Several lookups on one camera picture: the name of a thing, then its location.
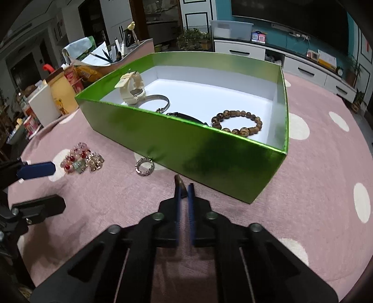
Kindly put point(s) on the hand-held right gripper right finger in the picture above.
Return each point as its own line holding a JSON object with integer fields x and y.
{"x": 191, "y": 212}

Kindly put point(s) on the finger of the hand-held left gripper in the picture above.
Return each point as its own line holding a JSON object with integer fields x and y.
{"x": 38, "y": 170}
{"x": 40, "y": 205}

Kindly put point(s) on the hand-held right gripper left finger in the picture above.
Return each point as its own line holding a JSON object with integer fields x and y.
{"x": 177, "y": 212}

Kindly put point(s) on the green cardboard box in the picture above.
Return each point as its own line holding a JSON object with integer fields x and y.
{"x": 204, "y": 157}

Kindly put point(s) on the white square box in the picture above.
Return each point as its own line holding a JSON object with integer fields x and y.
{"x": 43, "y": 106}

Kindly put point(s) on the cream carton with bear print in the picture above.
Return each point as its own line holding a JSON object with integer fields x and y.
{"x": 59, "y": 93}

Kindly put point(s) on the red snack packet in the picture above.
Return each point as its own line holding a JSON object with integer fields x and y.
{"x": 72, "y": 80}

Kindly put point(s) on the yellow snack packet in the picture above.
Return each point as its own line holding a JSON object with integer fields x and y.
{"x": 87, "y": 72}

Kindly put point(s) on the silver bangle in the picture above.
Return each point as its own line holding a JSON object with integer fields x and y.
{"x": 166, "y": 103}

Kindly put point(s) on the pink dotted rug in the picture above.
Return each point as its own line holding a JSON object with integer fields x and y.
{"x": 306, "y": 174}

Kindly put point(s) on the white wrist watch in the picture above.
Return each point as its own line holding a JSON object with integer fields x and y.
{"x": 131, "y": 87}

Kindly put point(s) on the white paper sheets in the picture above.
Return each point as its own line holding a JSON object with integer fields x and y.
{"x": 78, "y": 48}

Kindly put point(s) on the pink desk organizer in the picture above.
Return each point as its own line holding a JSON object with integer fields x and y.
{"x": 140, "y": 49}

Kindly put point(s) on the white television cabinet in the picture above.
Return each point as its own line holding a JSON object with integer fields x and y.
{"x": 239, "y": 48}

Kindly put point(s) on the yellow duck pen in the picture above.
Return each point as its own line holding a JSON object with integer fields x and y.
{"x": 131, "y": 26}

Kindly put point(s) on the potted plant in glass tank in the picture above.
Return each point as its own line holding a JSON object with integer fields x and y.
{"x": 192, "y": 39}

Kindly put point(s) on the clear plastic storage box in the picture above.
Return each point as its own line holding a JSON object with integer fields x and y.
{"x": 230, "y": 29}

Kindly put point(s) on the small potted plant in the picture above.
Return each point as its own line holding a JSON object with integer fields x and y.
{"x": 360, "y": 100}

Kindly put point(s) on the white and yellow desk calendar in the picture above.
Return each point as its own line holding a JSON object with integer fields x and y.
{"x": 327, "y": 59}

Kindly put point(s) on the small black table clock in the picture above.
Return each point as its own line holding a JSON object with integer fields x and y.
{"x": 339, "y": 71}

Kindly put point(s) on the tall potted plant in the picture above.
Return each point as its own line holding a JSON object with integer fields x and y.
{"x": 353, "y": 70}

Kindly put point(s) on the black television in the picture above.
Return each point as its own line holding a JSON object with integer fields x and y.
{"x": 291, "y": 14}

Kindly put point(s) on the pink picture frame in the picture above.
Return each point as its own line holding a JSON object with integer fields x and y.
{"x": 311, "y": 54}

